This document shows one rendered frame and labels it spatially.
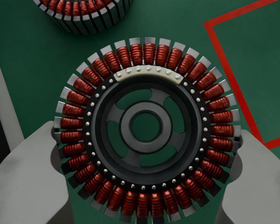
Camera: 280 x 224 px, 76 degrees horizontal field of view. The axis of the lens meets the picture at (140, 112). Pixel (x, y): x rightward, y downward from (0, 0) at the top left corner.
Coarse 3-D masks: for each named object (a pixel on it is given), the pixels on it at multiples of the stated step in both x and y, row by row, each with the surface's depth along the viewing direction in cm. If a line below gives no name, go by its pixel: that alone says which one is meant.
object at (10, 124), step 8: (0, 72) 21; (0, 80) 21; (0, 88) 21; (0, 96) 21; (8, 96) 21; (0, 104) 21; (8, 104) 21; (0, 112) 21; (8, 112) 21; (0, 120) 21; (8, 120) 21; (16, 120) 21; (8, 128) 21; (16, 128) 21; (8, 136) 21; (16, 136) 21; (8, 144) 21; (16, 144) 21
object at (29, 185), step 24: (24, 144) 9; (48, 144) 9; (0, 168) 8; (24, 168) 8; (48, 168) 8; (0, 192) 7; (24, 192) 7; (48, 192) 7; (0, 216) 6; (24, 216) 6; (48, 216) 6; (72, 216) 7
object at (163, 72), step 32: (96, 64) 11; (128, 64) 11; (160, 64) 11; (192, 64) 11; (64, 96) 11; (96, 96) 11; (160, 96) 13; (192, 96) 11; (224, 96) 10; (64, 128) 11; (96, 128) 11; (128, 128) 11; (160, 128) 12; (192, 128) 12; (224, 128) 10; (96, 160) 10; (128, 160) 12; (192, 160) 10; (224, 160) 10; (96, 192) 10; (128, 192) 10; (160, 192) 10; (192, 192) 10
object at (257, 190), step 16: (240, 144) 10; (256, 144) 10; (240, 160) 9; (256, 160) 9; (272, 160) 9; (240, 176) 8; (256, 176) 8; (272, 176) 8; (224, 192) 7; (240, 192) 7; (256, 192) 7; (272, 192) 7; (224, 208) 6; (240, 208) 6; (256, 208) 6; (272, 208) 6
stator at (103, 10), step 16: (48, 0) 18; (64, 0) 18; (80, 0) 18; (96, 0) 17; (112, 0) 18; (128, 0) 20; (48, 16) 19; (64, 16) 18; (80, 16) 18; (96, 16) 18; (112, 16) 19; (80, 32) 21; (96, 32) 20
